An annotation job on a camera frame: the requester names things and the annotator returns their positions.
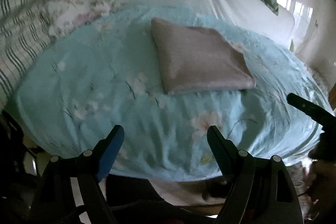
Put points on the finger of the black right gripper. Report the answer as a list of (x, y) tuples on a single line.
[(315, 112)]

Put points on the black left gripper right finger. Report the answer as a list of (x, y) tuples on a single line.
[(261, 190)]

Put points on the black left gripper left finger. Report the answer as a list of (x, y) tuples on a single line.
[(70, 187)]

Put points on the beige knit sweater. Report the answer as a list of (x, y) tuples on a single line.
[(197, 59)]

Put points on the light blue floral bedsheet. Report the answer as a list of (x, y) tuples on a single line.
[(107, 73)]

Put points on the white floral quilt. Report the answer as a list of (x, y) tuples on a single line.
[(67, 15)]

